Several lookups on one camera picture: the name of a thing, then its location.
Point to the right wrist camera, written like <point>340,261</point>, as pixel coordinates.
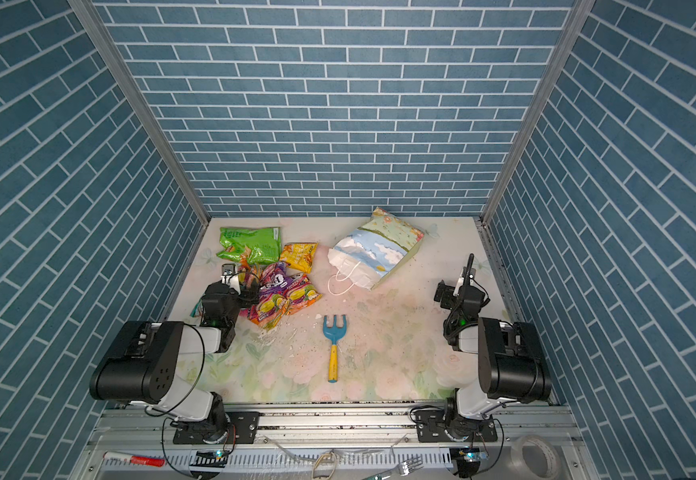
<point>461,281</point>

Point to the purple berry candy packet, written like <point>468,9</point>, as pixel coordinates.
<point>275,280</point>

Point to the illustrated paper gift bag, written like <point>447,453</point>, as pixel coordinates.
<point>370,253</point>

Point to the lemon fruit candy packet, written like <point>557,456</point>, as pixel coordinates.
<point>288,297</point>

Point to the teal red snack packet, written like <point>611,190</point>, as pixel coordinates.
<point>198,310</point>

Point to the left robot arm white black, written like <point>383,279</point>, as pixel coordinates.
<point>140,366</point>

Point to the green chips bag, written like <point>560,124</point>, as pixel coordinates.
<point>260,246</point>

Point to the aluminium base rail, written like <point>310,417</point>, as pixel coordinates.
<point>351,425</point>

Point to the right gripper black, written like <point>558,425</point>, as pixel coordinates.
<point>445,288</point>

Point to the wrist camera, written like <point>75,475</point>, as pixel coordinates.
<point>461,281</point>
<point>230,275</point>

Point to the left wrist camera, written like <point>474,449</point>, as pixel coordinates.
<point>230,275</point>

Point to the metal fork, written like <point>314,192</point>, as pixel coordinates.
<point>403,469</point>

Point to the blue yellow toy rake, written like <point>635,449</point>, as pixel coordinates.
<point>334,331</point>

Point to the yellow corn chips packet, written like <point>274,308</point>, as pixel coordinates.
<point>299,255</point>

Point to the clear tape roll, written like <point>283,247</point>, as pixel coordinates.
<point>533,457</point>

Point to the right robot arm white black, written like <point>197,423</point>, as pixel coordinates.
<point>511,368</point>

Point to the white slotted cable duct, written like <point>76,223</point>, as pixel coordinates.
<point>276,459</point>

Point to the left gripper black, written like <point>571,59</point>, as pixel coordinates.
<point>244,295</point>

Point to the red handled tool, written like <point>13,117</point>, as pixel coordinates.
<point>135,459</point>

